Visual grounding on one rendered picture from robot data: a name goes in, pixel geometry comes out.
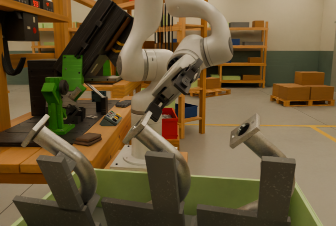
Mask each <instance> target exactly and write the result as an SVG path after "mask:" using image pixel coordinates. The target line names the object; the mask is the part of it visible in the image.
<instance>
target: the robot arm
mask: <svg viewBox="0 0 336 226"><path fill-rule="evenodd" d="M165 6H166V9H167V12H168V13H169V14H170V15H171V16H172V17H176V18H189V17H190V18H200V19H203V20H205V21H207V22H208V23H209V25H210V28H211V35H210V36H209V37H206V38H203V37H201V36H199V35H188V36H186V37H185V38H184V39H183V40H182V41H181V43H180V44H179V45H178V47H177V48H176V50H175V51H174V53H173V52H172V51H170V50H166V49H142V46H143V44H144V42H145V40H146V39H147V38H149V37H150V36H151V35H152V34H154V33H155V32H156V31H157V29H158V28H159V26H160V23H161V20H162V13H163V0H134V20H133V26H132V29H131V32H130V34H129V37H128V39H127V40H126V42H125V44H124V46H123V48H122V49H121V51H120V53H119V56H118V59H117V62H116V70H117V72H118V75H119V76H120V77H121V78H122V79H124V80H126V81H130V82H138V81H151V83H150V84H149V86H148V87H146V88H145V89H144V90H142V91H140V92H138V93H136V94H134V95H133V96H132V98H131V126H133V125H134V124H135V123H137V122H138V121H139V120H140V119H141V118H142V117H143V116H144V115H145V114H146V112H147V111H151V112H152V115H151V117H150V118H149V120H148V122H147V124H148V125H149V126H150V127H152V128H153V129H154V130H155V131H156V132H157V133H159V134H160V135H161V136H162V112H163V111H162V109H163V108H164V107H165V106H168V105H169V104H171V103H172V102H173V101H174V100H175V99H176V98H177V97H178V96H179V95H180V94H181V93H183V94H184V95H186V94H188V92H189V90H190V87H191V84H192V83H193V82H195V81H196V80H197V79H198V77H199V75H200V73H201V70H203V69H205V68H208V67H211V66H215V65H219V64H223V63H226V62H228V61H230V60H231V59H232V57H233V53H234V52H233V43H232V39H231V34H230V29H229V26H228V23H227V21H226V19H225V17H224V16H223V14H222V13H221V12H220V11H219V10H218V9H217V8H216V7H214V6H213V5H212V4H210V3H208V2H206V1H204V0H165ZM164 98H165V99H164ZM162 103H163V104H162ZM146 151H150V150H149V149H148V148H147V147H146V146H144V145H143V144H142V143H141V142H140V141H138V140H137V139H136V138H132V139H131V148H130V149H128V150H126V151H125V152H124V153H123V160H124V161H125V162H127V163H129V164H132V165H137V166H146V160H145V153H146Z"/></svg>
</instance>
